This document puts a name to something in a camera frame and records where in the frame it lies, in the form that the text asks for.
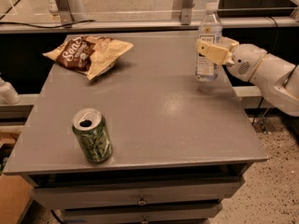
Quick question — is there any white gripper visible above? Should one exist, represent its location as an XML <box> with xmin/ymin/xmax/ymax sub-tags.
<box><xmin>195</xmin><ymin>36</ymin><xmax>267</xmax><ymax>81</ymax></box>

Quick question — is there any clear plastic water bottle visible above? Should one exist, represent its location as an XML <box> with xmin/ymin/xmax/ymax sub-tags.
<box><xmin>195</xmin><ymin>3</ymin><xmax>222</xmax><ymax>82</ymax></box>

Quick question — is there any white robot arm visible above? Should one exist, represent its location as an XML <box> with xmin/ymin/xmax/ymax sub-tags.
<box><xmin>195</xmin><ymin>36</ymin><xmax>299</xmax><ymax>117</ymax></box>

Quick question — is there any grey drawer cabinet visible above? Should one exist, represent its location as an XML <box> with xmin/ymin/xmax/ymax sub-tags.
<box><xmin>5</xmin><ymin>31</ymin><xmax>266</xmax><ymax>224</ymax></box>

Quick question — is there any brown and cream chip bag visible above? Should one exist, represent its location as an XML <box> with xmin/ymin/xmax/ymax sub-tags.
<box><xmin>44</xmin><ymin>35</ymin><xmax>134</xmax><ymax>80</ymax></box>

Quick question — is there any green soda can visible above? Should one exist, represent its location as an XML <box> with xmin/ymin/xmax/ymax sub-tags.
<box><xmin>72</xmin><ymin>108</ymin><xmax>112</xmax><ymax>163</ymax></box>

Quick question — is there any upper drawer knob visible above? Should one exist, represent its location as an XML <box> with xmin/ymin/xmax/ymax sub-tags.
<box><xmin>137</xmin><ymin>197</ymin><xmax>147</xmax><ymax>206</ymax></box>

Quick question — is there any drawer knob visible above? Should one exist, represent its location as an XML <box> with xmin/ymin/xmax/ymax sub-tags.
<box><xmin>140</xmin><ymin>217</ymin><xmax>149</xmax><ymax>224</ymax></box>
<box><xmin>137</xmin><ymin>197</ymin><xmax>147</xmax><ymax>206</ymax></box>

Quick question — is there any lower drawer knob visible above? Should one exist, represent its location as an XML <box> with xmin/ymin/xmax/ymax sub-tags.
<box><xmin>140</xmin><ymin>217</ymin><xmax>149</xmax><ymax>224</ymax></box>

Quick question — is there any white pipe at left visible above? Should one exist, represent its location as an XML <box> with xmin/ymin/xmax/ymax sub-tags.
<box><xmin>0</xmin><ymin>78</ymin><xmax>21</xmax><ymax>105</ymax></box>

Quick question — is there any brown cardboard box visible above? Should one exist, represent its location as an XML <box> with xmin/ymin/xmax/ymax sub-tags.
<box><xmin>0</xmin><ymin>175</ymin><xmax>32</xmax><ymax>224</ymax></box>

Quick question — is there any right metal bracket post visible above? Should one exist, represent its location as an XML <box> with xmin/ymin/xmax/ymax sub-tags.
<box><xmin>180</xmin><ymin>0</ymin><xmax>194</xmax><ymax>25</ymax></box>

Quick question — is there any metal bracket post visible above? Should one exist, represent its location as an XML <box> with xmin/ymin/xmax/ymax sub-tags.
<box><xmin>180</xmin><ymin>0</ymin><xmax>194</xmax><ymax>25</ymax></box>
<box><xmin>55</xmin><ymin>0</ymin><xmax>73</xmax><ymax>26</ymax></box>

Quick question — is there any black cable on rail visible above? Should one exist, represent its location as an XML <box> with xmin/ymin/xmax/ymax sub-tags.
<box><xmin>0</xmin><ymin>19</ymin><xmax>95</xmax><ymax>29</ymax></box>

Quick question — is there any left metal bracket post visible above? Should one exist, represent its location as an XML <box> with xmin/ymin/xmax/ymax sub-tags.
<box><xmin>55</xmin><ymin>0</ymin><xmax>73</xmax><ymax>26</ymax></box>

